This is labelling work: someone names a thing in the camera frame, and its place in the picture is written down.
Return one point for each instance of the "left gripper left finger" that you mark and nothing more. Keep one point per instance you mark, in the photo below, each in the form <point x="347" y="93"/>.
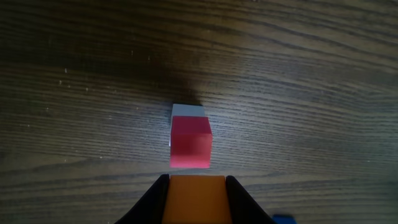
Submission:
<point x="149" y="208"/>

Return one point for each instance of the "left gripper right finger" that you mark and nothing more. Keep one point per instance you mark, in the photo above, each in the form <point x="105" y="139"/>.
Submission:
<point x="244" y="208"/>

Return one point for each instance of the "blue cube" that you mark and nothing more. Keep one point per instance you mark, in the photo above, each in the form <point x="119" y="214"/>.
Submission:
<point x="284" y="219"/>

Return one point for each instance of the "orange cube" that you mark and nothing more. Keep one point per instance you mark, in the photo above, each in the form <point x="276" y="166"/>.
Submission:
<point x="197" y="202"/>

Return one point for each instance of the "red cube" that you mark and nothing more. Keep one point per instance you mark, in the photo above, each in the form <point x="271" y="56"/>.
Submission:
<point x="191" y="143"/>

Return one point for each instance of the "white cube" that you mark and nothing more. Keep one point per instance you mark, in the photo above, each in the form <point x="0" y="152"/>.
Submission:
<point x="188" y="109"/>

